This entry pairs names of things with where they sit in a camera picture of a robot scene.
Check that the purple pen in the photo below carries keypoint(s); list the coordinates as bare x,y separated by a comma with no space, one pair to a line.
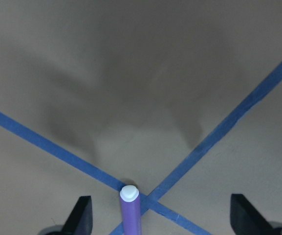
131,210

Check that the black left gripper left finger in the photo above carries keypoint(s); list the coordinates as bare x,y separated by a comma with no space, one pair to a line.
79,221

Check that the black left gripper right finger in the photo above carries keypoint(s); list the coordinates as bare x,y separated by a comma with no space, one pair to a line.
244,218

